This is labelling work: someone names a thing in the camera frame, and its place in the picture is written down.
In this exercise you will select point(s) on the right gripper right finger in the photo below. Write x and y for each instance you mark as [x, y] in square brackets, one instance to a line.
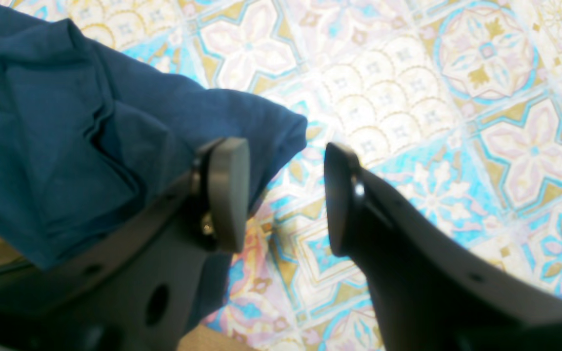
[428, 292]

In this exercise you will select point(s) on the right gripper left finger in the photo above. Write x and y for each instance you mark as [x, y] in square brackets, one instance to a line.
[134, 290]

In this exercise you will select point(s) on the dark blue t-shirt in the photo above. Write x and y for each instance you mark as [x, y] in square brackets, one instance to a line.
[89, 136]

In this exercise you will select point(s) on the patterned tablecloth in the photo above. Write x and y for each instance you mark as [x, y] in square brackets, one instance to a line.
[458, 103]

